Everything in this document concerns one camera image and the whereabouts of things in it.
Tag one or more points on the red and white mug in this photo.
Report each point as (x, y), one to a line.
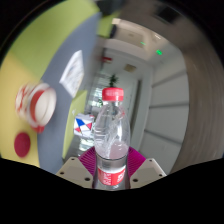
(36, 105)

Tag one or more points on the flat round red coaster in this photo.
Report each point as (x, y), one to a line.
(22, 144)

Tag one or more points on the green exit sign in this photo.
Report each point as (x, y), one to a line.
(159, 52)

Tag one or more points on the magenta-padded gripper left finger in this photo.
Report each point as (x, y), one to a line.
(74, 170)

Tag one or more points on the red fire extinguisher cabinet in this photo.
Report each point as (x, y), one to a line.
(106, 59)

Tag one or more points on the clear red-capped water bottle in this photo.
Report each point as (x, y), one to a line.
(111, 156)

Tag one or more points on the framed wall picture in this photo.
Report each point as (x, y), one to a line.
(130, 68)

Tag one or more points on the red blue white patterned box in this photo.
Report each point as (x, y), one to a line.
(83, 125)

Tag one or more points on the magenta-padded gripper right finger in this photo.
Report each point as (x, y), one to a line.
(149, 170)

